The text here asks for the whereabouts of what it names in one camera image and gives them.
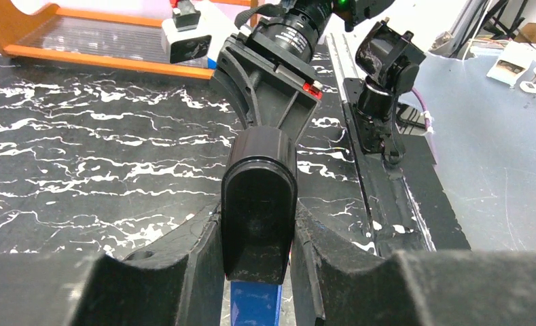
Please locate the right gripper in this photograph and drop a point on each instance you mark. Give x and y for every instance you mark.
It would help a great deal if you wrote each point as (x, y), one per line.
(263, 68)

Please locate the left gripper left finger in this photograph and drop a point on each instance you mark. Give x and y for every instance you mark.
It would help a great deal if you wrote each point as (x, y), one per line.
(176, 280)

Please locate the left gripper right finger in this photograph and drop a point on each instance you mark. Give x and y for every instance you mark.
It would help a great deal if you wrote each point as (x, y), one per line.
(335, 282)

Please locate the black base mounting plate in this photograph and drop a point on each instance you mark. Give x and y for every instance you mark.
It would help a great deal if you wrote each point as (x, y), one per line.
(406, 205)

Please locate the orange wooden rack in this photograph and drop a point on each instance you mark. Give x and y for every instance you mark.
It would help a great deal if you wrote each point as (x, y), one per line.
(115, 34)

